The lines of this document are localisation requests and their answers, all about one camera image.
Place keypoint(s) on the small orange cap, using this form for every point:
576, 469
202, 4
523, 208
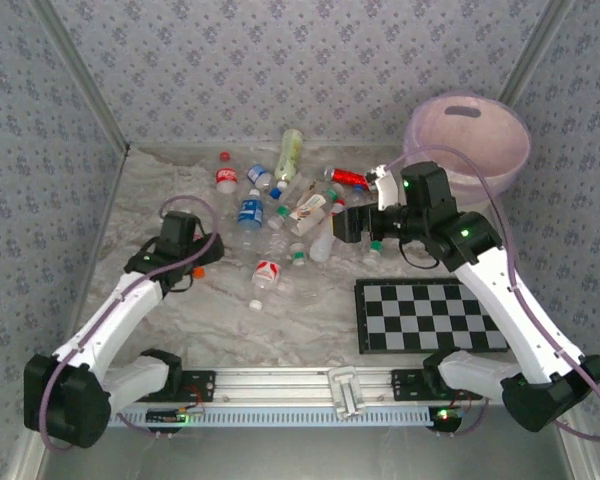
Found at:
198, 272

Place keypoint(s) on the cream label bottle green cap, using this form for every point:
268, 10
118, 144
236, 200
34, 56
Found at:
310, 207

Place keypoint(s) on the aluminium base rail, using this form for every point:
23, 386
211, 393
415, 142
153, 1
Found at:
280, 385

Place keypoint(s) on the red white label clear bottle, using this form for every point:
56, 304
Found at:
266, 272

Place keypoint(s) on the red glitter bottle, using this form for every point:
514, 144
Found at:
347, 176

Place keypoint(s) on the black white checkerboard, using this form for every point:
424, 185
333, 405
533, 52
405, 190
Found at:
410, 315

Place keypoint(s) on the grey metal panel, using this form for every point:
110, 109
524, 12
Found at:
300, 455

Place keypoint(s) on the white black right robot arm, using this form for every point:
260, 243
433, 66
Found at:
510, 310

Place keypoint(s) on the aluminium frame post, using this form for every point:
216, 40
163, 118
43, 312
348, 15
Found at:
84, 75
534, 50

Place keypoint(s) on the small blue white label bottle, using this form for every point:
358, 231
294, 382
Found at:
256, 174

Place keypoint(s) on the translucent pink plastic bin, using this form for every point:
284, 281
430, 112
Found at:
480, 140

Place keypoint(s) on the clear bottle green cap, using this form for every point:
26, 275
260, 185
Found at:
281, 212
374, 250
298, 256

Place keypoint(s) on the white clamp bracket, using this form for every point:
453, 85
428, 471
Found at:
346, 390

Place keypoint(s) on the blue script label bottle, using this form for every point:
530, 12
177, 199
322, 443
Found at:
358, 189

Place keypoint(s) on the red label cola bottle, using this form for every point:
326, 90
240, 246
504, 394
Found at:
226, 176

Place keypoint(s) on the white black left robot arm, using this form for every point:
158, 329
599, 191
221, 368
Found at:
110, 320

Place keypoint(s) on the clear bottle blue cap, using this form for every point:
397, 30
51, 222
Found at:
300, 186

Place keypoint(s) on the green drink bottle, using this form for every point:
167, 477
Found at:
288, 155

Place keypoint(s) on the large blue label bottle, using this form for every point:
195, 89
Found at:
250, 212

